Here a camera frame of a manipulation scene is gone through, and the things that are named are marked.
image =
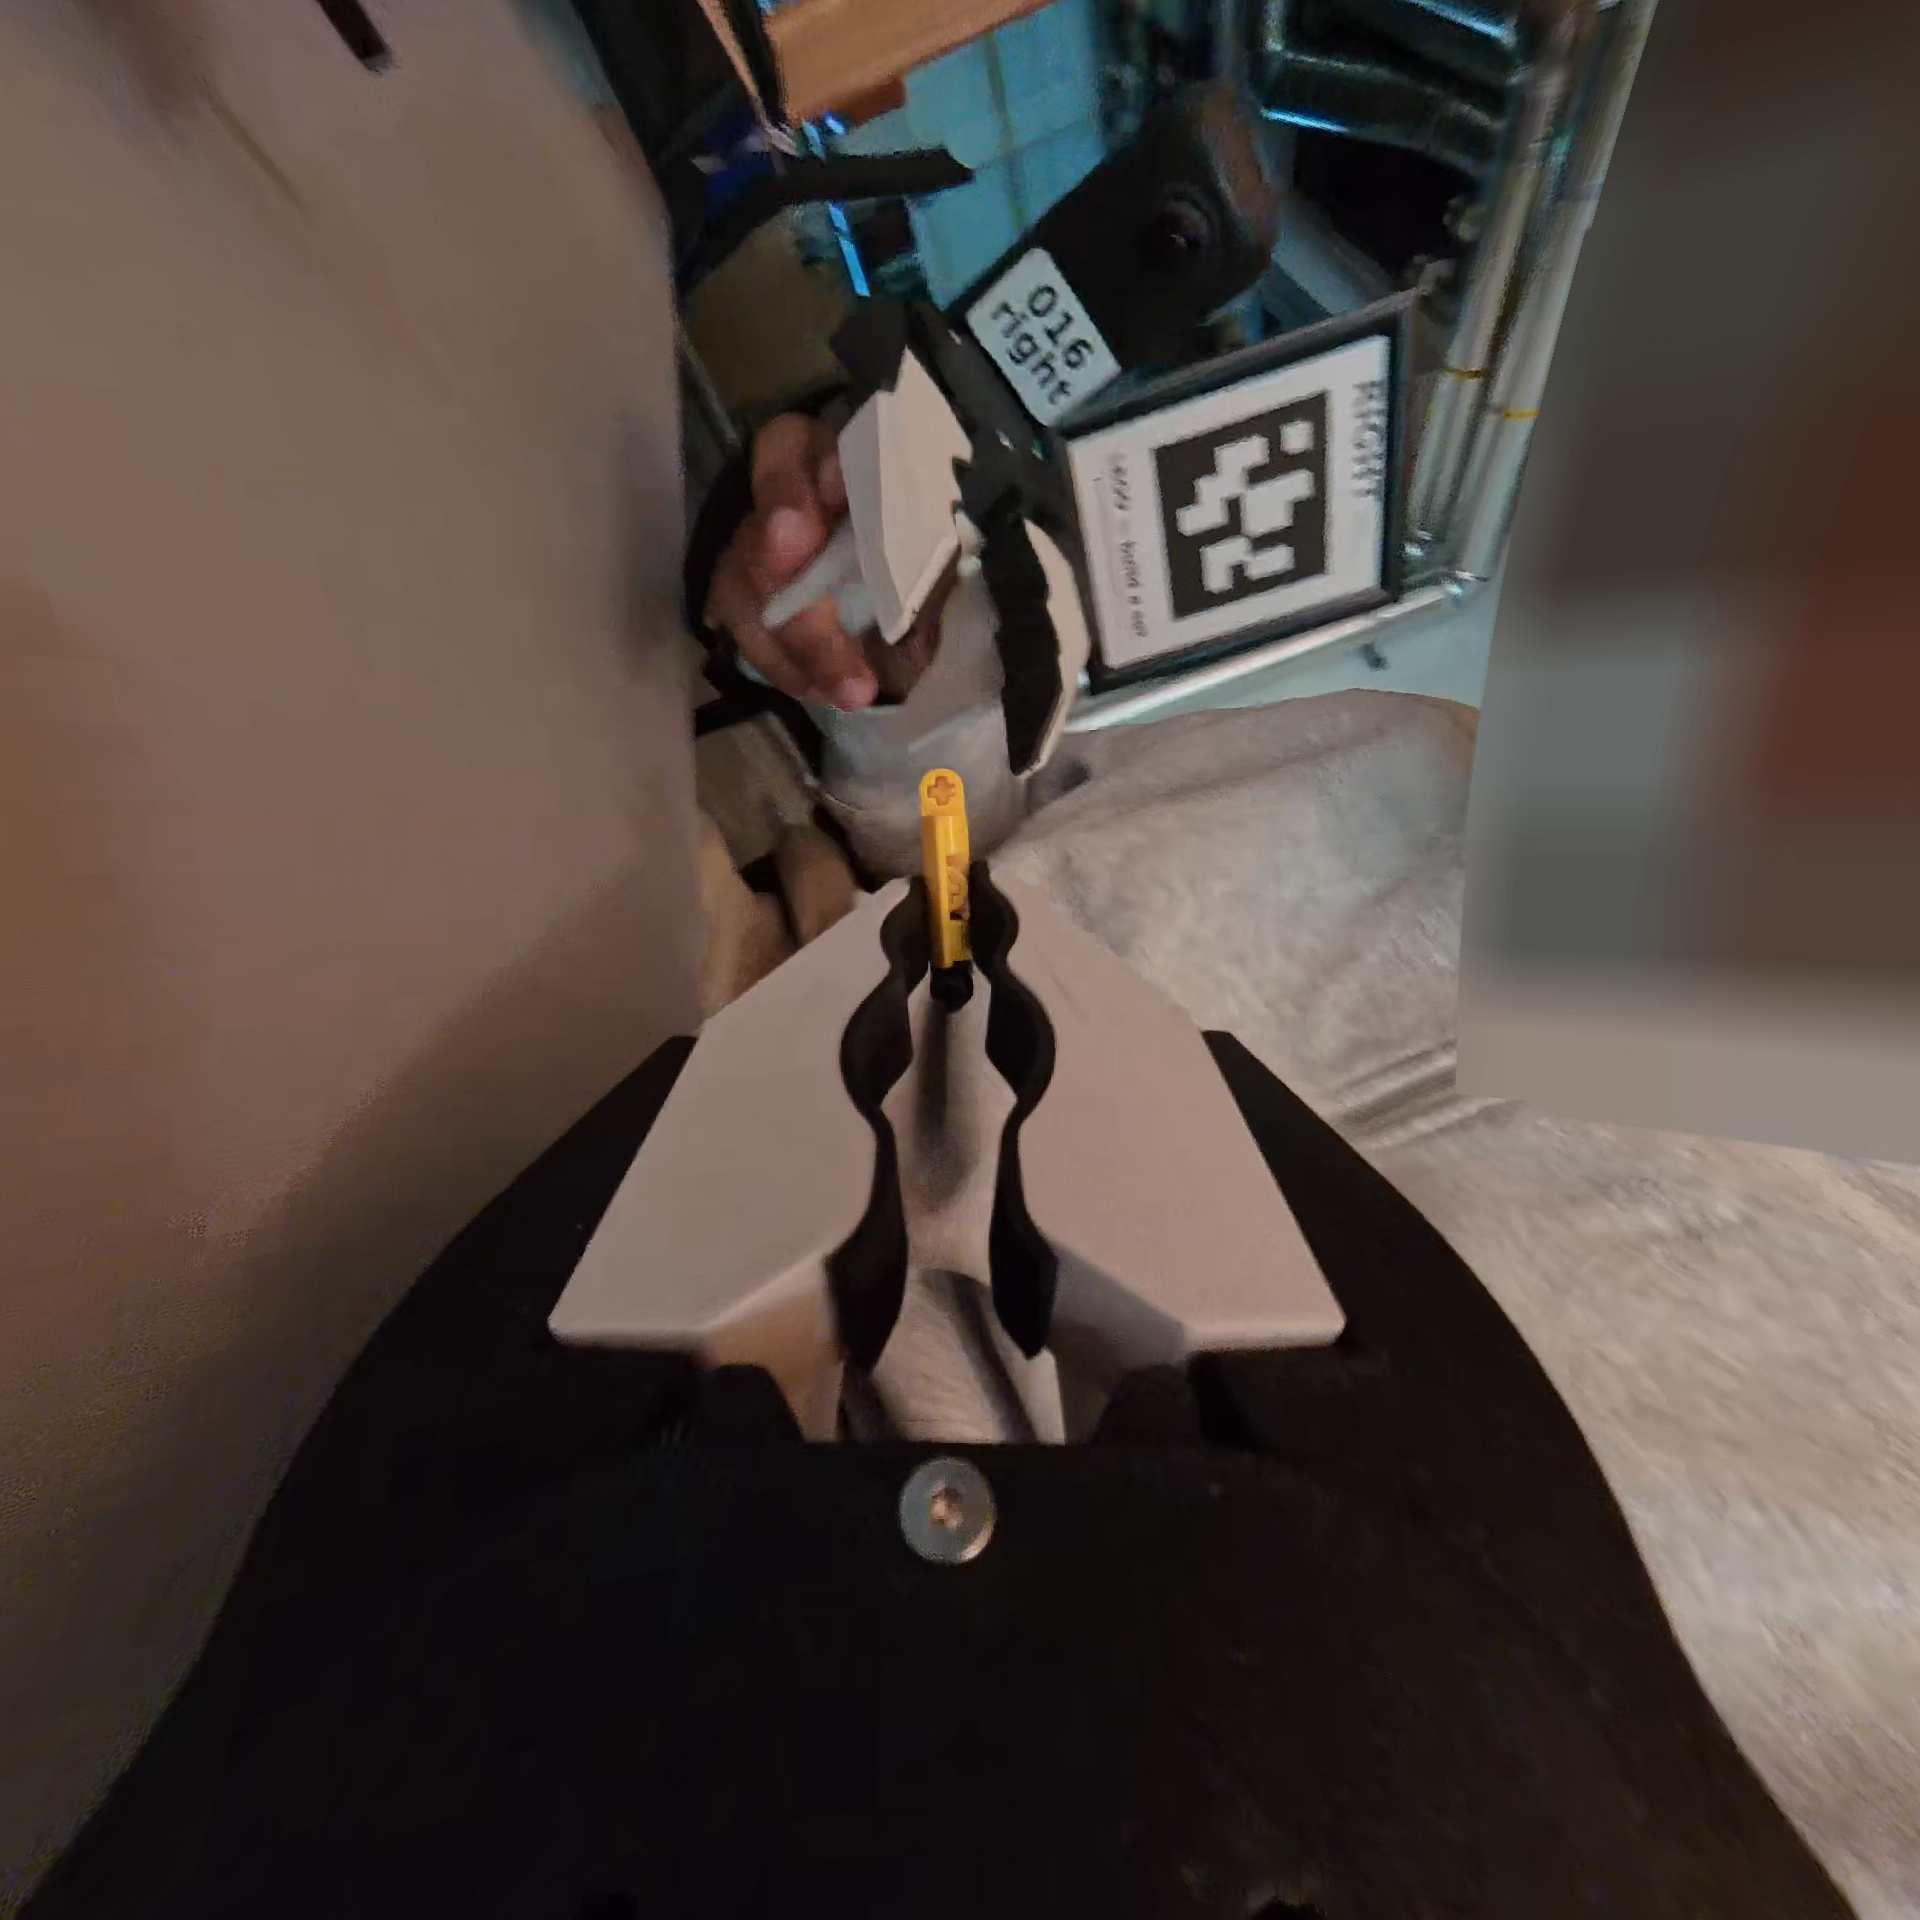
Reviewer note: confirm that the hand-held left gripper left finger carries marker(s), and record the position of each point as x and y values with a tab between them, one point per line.
721	1171

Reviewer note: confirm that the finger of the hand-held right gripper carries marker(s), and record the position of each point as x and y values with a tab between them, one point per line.
908	510
1044	646

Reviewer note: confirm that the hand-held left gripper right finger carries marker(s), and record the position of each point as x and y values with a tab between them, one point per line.
1170	1184

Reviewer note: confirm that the person's right hand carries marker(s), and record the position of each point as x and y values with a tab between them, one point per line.
781	510

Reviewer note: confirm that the tan trousers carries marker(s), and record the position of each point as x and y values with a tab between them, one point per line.
764	932

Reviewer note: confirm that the black framed marker sign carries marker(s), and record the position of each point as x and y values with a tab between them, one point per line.
1244	494

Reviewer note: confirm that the wooden ceiling beam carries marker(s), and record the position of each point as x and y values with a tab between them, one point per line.
856	61

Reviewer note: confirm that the metal ceiling pipes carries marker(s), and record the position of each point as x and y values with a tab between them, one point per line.
1559	226

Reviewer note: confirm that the grey zip hoodie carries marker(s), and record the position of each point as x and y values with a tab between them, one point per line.
1724	1350

